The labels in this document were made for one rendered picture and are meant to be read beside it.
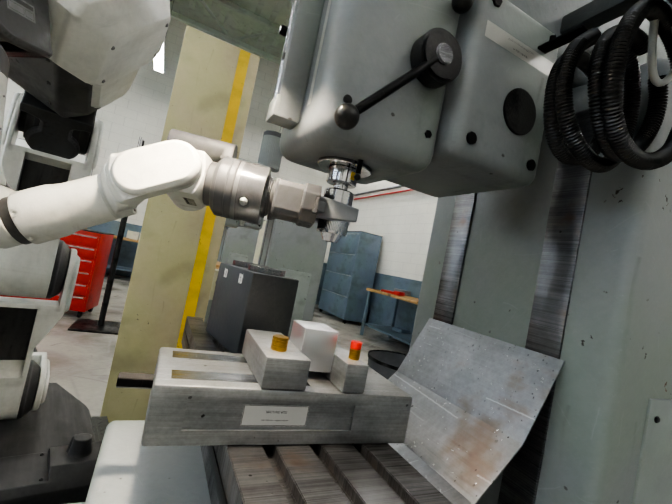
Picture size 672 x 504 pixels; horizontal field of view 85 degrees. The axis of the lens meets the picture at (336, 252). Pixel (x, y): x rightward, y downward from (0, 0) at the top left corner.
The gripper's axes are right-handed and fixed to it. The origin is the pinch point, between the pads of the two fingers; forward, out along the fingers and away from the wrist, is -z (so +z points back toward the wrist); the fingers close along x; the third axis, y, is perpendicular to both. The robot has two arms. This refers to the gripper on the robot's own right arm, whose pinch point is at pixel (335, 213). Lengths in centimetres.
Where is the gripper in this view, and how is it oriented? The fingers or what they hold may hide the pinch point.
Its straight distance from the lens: 57.1
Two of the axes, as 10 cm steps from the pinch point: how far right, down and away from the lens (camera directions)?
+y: -2.1, 9.8, -0.4
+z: -9.7, -2.2, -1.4
